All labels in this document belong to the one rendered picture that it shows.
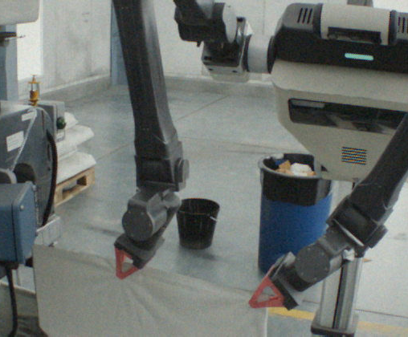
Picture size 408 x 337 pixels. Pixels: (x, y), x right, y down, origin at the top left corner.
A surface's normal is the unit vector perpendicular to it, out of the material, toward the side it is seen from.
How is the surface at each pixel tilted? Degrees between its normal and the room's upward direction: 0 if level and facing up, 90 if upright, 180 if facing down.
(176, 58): 90
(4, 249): 90
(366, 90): 40
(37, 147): 90
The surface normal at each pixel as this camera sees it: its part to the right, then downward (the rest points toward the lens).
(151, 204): 0.94, 0.11
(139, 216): -0.33, 0.26
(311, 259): -0.51, 0.05
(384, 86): -0.20, -0.56
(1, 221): 0.06, 0.30
